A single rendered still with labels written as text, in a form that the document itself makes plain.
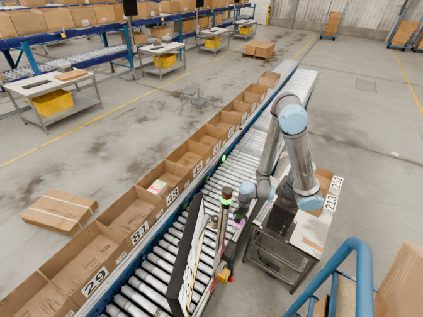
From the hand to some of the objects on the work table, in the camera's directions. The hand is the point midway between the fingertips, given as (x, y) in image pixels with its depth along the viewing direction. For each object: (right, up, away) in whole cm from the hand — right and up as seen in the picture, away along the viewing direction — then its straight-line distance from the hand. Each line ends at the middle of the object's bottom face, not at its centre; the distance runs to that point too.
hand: (238, 222), depth 156 cm
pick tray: (+87, +23, +80) cm, 120 cm away
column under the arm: (+39, -12, +34) cm, 53 cm away
